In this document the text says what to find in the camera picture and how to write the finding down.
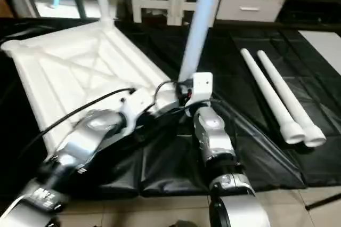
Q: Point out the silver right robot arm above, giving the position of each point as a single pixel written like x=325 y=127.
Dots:
x=213 y=136

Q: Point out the white plastic table top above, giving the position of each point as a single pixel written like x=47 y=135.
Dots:
x=80 y=72

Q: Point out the black work mat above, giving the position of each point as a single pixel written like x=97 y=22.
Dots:
x=176 y=173

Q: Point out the black right robot foot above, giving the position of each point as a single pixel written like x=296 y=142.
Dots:
x=184 y=224

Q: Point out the white flat board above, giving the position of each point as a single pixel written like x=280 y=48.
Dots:
x=325 y=48

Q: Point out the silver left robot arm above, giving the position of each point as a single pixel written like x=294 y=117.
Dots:
x=80 y=147

